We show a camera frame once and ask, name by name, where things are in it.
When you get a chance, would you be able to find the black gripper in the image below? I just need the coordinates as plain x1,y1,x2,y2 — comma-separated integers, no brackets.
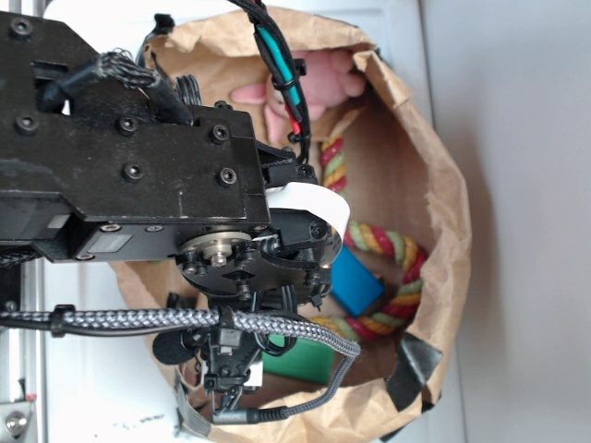
175,143,344,415

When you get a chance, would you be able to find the green rectangular block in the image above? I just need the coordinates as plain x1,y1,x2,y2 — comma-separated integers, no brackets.
263,339,335,385

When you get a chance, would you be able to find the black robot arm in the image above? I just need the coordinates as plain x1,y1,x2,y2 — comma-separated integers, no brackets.
1,12,359,424

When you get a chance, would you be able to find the blue rectangular block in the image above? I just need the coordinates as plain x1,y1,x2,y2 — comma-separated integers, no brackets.
332,246,385,317

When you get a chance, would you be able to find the brown paper bag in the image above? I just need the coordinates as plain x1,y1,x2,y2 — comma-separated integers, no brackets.
112,6,473,443

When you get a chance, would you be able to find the pink plush bunny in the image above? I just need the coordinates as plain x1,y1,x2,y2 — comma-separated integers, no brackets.
230,49,366,144

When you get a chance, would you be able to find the white plastic tray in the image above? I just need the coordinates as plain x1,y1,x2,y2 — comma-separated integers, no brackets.
42,1,431,442

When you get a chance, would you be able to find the white ribbon cable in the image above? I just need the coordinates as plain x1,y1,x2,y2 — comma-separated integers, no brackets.
266,180,351,232

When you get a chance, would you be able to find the multicolour twisted rope toy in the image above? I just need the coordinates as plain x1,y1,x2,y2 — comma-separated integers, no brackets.
309,136,428,343

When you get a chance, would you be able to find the black sleeved wire bundle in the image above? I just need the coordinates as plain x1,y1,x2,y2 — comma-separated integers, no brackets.
228,0,313,165

